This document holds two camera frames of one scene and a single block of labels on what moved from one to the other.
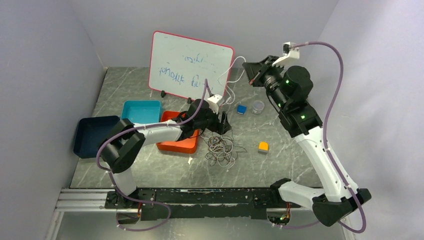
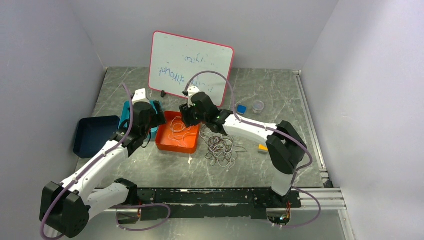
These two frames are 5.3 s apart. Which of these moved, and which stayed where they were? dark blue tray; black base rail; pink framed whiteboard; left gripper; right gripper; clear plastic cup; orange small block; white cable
Moved: left gripper; right gripper; white cable
Stayed: black base rail; pink framed whiteboard; dark blue tray; clear plastic cup; orange small block
